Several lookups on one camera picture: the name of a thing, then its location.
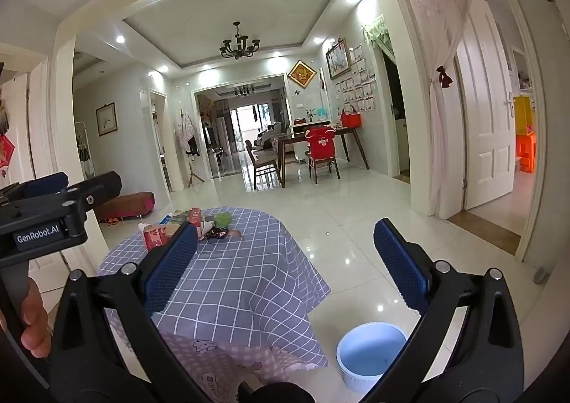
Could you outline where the white clothes rack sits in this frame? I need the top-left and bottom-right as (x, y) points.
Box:
(75, 122), (96, 176)

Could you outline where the wooden dining chair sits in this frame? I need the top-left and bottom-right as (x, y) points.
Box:
(245, 140), (280, 190)

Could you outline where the grey checked tablecloth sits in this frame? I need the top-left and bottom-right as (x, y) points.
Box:
(97, 206), (331, 368)

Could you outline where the large framed painting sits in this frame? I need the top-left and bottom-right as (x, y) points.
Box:
(325, 38), (352, 81)

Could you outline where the yellow cabinet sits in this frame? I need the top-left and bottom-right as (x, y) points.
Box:
(513, 95), (535, 136)

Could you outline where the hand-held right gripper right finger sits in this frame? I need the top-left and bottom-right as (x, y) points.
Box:
(361, 218), (524, 403)

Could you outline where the white panel door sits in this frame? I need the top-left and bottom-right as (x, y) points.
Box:
(454, 0), (517, 211)

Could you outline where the orange plastic stool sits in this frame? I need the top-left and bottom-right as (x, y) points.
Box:
(515, 133), (537, 173)

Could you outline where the large black chandelier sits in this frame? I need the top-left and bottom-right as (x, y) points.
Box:
(219, 21), (261, 60)

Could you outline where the small framed wall picture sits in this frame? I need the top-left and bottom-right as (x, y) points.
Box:
(95, 102), (117, 136)

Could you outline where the dark wooden dining table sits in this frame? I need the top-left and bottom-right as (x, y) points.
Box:
(273, 127), (370, 188)

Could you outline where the wooden chair with shirt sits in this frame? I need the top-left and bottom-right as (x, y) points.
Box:
(304, 127), (341, 184)

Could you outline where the pink upholstered bench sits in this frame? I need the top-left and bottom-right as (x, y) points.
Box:
(95, 191), (155, 223)

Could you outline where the group of wall paper sheets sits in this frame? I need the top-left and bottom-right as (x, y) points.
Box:
(334, 43), (377, 113)

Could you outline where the green valance curtain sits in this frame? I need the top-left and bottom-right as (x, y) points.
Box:
(361, 15), (395, 58)

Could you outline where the red tissue box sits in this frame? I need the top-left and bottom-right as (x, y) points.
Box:
(143, 225), (179, 251)

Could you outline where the white plastic bucket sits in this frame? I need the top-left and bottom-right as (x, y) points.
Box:
(336, 322), (408, 388)

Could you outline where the red shirt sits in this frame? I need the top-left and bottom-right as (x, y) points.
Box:
(305, 127), (337, 160)

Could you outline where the pink printed cloth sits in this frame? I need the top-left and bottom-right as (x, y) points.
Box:
(109, 309), (321, 403)

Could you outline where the red bag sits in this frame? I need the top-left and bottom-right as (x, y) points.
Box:
(341, 104), (362, 128)

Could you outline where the person's left hand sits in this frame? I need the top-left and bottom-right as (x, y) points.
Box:
(20, 277), (53, 352)

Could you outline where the red wall decoration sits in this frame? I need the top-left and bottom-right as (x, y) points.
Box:
(0, 136), (16, 179)

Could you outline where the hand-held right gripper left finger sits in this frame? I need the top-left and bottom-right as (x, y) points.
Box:
(47, 221), (210, 403)

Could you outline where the grey massage chair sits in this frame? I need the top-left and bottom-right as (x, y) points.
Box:
(254, 122), (286, 150)

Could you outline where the coat stand with pink jacket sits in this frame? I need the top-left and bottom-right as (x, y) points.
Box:
(173, 109), (206, 187)

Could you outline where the gold diamond wall frame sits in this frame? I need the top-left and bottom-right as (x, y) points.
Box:
(286, 59), (318, 88)

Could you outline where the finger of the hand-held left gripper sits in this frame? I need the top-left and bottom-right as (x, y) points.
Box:
(0, 171), (68, 200)
(67, 171), (122, 210)

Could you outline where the white sideboard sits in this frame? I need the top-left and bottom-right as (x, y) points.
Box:
(291, 119), (332, 136)

